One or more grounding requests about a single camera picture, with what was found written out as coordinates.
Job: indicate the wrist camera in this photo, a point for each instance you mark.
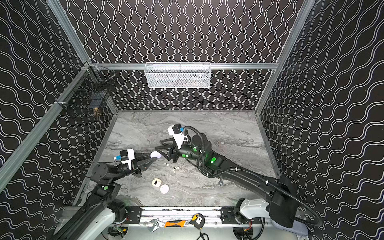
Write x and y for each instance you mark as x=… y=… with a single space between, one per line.
x=126 y=157
x=177 y=132

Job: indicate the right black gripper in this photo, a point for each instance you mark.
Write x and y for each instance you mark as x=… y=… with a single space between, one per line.
x=175 y=151

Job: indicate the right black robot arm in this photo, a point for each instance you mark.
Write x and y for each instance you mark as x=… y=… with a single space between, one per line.
x=283 y=205

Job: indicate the adjustable wrench orange handle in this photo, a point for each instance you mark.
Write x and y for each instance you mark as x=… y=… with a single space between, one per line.
x=157 y=224

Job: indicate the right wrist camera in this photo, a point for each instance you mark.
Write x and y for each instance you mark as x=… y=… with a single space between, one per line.
x=177 y=132

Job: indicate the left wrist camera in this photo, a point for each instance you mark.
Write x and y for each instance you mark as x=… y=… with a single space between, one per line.
x=126 y=157

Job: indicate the cream earbud charging case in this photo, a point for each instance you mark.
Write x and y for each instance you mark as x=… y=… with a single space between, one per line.
x=156 y=182

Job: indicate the black wire basket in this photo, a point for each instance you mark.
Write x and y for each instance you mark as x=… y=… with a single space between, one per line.
x=92 y=91

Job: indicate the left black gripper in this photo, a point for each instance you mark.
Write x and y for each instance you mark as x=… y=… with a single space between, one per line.
x=136 y=164

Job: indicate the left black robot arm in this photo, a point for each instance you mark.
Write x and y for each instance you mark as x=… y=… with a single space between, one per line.
x=102 y=208

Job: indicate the white wire mesh basket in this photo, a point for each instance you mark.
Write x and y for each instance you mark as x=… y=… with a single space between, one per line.
x=177 y=75

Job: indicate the yellow black tape measure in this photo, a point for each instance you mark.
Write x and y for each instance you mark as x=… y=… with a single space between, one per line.
x=198 y=221

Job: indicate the purple earbud charging case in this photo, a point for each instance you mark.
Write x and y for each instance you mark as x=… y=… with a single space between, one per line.
x=156 y=155

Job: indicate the grey cloth pad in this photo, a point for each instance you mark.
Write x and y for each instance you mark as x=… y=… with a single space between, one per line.
x=297 y=229

